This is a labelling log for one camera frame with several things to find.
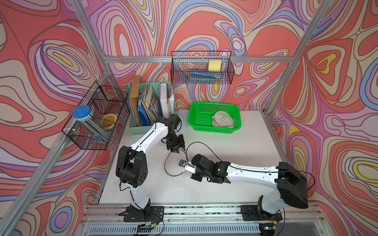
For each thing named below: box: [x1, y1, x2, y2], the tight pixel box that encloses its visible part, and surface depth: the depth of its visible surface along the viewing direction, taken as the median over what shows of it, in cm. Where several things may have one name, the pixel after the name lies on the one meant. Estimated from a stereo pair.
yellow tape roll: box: [100, 113, 118, 129], surface depth 80 cm
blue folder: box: [137, 101, 152, 127], surface depth 95 cm
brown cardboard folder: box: [129, 74, 141, 127], surface depth 92 cm
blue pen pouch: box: [190, 71, 223, 79], surface depth 90 cm
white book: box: [159, 83, 170, 119], surface depth 96 cm
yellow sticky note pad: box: [208, 59, 222, 73], surface depth 90 cm
